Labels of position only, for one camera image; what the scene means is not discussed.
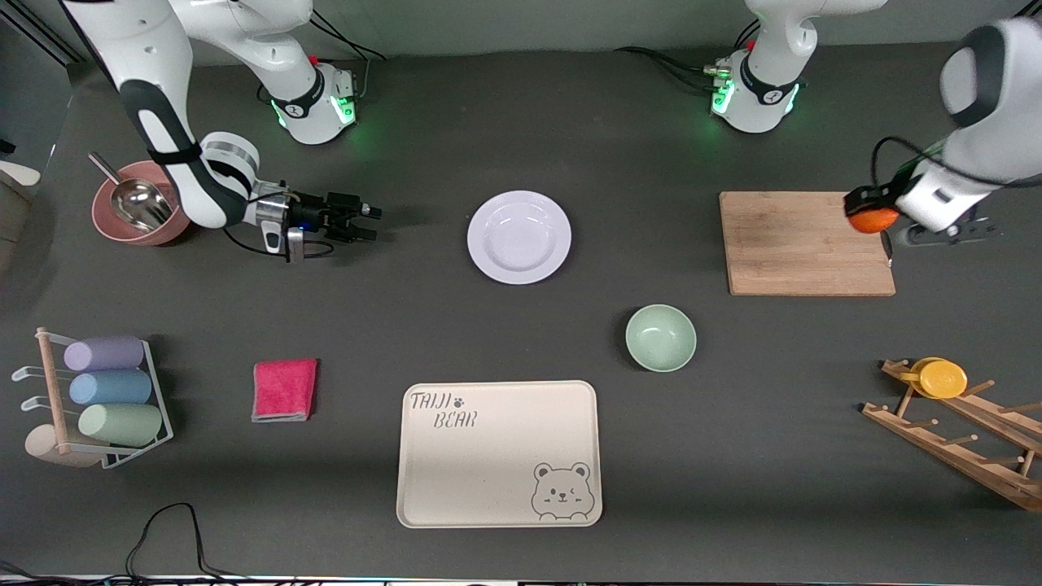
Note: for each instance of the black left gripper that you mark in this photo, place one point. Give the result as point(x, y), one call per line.
point(864, 198)

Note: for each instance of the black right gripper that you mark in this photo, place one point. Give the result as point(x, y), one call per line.
point(313, 216)

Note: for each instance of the orange fruit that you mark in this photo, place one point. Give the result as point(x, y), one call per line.
point(873, 222)

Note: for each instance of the white round plate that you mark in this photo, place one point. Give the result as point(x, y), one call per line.
point(518, 238)

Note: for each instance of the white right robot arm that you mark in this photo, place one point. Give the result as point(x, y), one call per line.
point(155, 49)

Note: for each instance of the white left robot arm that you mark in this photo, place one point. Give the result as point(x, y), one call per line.
point(985, 122)

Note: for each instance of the wooden cutting board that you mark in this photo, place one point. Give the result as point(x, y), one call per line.
point(798, 244)

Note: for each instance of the pink folded cloth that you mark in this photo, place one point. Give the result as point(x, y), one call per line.
point(285, 391)

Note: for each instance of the yellow cup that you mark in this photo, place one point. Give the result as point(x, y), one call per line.
point(943, 379)

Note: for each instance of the metal scoop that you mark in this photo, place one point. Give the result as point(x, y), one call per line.
point(138, 203)

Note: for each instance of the pink bowl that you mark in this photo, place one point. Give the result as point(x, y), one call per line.
point(110, 220)

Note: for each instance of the pale green bowl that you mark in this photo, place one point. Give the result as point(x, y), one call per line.
point(661, 338)

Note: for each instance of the wooden peg rack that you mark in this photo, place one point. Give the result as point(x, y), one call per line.
point(944, 456)

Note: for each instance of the cream tray with bear print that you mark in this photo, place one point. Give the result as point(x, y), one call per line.
point(488, 464)

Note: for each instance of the pale purple cup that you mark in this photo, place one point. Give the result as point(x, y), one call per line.
point(104, 353)

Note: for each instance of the pale blue cup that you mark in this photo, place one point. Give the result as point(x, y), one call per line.
point(110, 387)

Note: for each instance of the pale green cup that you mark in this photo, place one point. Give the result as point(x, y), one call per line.
point(120, 424)

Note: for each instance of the white rounded object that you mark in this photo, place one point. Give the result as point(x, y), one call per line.
point(16, 172)

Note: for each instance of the beige cup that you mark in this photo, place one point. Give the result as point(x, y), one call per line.
point(45, 448)

